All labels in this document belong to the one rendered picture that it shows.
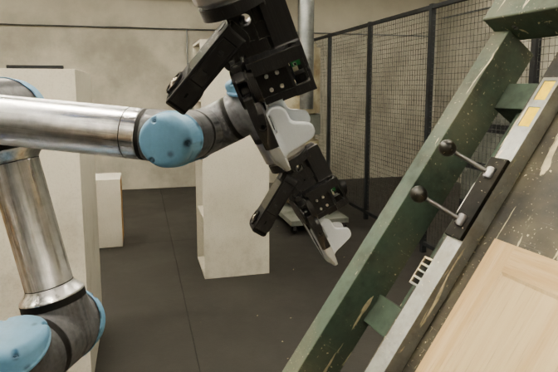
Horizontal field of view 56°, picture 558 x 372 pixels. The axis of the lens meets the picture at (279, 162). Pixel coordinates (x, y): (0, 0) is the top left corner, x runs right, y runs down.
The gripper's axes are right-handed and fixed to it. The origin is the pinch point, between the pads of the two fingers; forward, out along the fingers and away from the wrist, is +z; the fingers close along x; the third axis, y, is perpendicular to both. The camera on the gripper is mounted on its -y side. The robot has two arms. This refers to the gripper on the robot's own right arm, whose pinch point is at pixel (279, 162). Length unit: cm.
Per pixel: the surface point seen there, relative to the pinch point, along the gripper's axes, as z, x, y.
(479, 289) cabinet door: 52, 19, 25
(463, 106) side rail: 38, 65, 43
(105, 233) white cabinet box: 224, 402, -236
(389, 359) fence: 62, 18, 3
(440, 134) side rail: 42, 62, 35
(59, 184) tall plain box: 68, 188, -129
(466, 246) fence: 50, 29, 27
